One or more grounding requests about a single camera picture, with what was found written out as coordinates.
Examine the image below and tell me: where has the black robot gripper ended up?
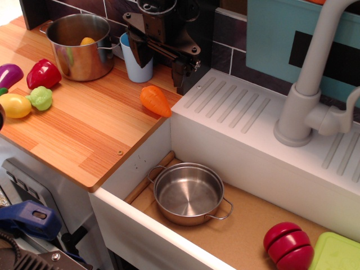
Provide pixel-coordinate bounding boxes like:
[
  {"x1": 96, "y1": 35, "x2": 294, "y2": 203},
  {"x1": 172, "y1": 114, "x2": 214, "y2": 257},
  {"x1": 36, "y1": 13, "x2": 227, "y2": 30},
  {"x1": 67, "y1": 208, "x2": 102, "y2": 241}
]
[{"x1": 123, "y1": 12, "x2": 201, "y2": 87}]

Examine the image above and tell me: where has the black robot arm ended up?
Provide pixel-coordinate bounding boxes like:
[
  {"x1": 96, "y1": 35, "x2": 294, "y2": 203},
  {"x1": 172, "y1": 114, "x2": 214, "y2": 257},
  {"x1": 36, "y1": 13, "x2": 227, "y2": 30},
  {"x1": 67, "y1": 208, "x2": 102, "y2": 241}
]
[{"x1": 123, "y1": 0, "x2": 201, "y2": 88}]

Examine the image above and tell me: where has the orange plastic toy carrot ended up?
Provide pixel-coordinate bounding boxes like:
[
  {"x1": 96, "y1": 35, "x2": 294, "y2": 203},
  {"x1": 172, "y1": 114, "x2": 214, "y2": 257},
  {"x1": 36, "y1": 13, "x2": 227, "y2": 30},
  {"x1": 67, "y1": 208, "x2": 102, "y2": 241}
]
[{"x1": 139, "y1": 85, "x2": 172, "y2": 118}]

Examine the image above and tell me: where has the yellow toy in pot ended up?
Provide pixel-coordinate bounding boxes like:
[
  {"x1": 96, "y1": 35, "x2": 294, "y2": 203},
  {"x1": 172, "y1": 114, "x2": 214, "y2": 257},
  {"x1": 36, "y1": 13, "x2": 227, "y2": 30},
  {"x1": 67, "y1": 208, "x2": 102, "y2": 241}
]
[{"x1": 80, "y1": 37, "x2": 96, "y2": 46}]

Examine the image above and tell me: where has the tall steel stock pot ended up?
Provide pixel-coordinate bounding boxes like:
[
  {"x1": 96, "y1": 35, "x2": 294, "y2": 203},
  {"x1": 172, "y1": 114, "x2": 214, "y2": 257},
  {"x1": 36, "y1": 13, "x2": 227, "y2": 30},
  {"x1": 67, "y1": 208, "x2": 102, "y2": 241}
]
[{"x1": 40, "y1": 13, "x2": 120, "y2": 82}]

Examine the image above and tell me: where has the small steel pan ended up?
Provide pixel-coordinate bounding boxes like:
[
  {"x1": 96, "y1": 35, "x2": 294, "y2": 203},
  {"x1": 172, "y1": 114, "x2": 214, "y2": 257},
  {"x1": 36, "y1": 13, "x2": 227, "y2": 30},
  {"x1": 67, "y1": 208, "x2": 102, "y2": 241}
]
[{"x1": 147, "y1": 163, "x2": 234, "y2": 226}]

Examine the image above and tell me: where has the light blue plastic cup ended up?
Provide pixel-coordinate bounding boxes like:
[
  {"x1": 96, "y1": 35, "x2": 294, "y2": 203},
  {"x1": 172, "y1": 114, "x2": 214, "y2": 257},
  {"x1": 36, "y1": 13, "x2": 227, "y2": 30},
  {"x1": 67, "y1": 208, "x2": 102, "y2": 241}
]
[{"x1": 120, "y1": 33, "x2": 153, "y2": 83}]

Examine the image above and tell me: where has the red toy bell pepper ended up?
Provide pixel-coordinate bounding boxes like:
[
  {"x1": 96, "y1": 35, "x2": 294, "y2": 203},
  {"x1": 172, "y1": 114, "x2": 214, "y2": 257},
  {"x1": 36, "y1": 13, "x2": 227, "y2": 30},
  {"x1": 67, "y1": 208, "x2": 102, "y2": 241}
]
[{"x1": 26, "y1": 58, "x2": 62, "y2": 90}]

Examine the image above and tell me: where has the teal panel with black window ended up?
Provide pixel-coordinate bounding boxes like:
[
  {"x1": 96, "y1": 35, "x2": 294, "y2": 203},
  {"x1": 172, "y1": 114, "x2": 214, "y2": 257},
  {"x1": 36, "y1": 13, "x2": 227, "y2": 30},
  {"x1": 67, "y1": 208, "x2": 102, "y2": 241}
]
[{"x1": 246, "y1": 1, "x2": 359, "y2": 96}]

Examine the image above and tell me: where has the green toy broccoli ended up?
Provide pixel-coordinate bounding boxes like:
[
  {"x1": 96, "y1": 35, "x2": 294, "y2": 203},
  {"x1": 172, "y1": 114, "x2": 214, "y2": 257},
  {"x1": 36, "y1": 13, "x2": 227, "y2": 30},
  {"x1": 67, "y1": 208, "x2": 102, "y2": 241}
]
[{"x1": 26, "y1": 86, "x2": 52, "y2": 111}]

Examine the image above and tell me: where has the grey toy faucet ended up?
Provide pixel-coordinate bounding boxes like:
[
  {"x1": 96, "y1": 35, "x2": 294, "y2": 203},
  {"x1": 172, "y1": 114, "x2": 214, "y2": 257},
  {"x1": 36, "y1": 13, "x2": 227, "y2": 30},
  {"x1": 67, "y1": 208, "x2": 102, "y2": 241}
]
[{"x1": 273, "y1": 1, "x2": 359, "y2": 147}]

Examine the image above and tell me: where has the purple toy eggplant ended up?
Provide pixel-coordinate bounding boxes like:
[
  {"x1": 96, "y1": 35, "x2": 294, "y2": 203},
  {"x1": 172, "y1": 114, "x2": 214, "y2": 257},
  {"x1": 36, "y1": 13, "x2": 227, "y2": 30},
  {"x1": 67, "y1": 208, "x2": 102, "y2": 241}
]
[{"x1": 1, "y1": 63, "x2": 24, "y2": 89}]

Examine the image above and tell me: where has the yellow toy lemon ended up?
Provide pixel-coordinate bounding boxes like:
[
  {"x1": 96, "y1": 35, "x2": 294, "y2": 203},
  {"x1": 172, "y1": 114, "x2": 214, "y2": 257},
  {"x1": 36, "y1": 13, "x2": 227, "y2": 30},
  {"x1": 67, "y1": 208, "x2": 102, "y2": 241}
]
[{"x1": 1, "y1": 93, "x2": 32, "y2": 119}]

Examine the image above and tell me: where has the silver toy oven panel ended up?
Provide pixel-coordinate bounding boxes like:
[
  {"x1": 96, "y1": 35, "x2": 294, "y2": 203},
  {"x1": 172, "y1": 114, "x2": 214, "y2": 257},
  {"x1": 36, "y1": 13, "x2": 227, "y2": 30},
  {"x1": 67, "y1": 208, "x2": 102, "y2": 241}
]
[{"x1": 2, "y1": 159, "x2": 56, "y2": 210}]

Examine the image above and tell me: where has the red wooden toy apple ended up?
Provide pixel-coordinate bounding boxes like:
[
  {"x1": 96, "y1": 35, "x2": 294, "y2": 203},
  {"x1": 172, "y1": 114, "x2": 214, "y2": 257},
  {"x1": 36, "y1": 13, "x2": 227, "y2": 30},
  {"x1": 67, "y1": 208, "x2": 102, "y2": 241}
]
[{"x1": 263, "y1": 222, "x2": 314, "y2": 269}]

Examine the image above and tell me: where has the green plastic cutting board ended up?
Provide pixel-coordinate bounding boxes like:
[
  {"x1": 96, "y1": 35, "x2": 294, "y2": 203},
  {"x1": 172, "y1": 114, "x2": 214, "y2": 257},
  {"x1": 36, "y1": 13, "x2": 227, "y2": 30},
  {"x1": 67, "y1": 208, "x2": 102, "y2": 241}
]
[{"x1": 309, "y1": 232, "x2": 359, "y2": 270}]

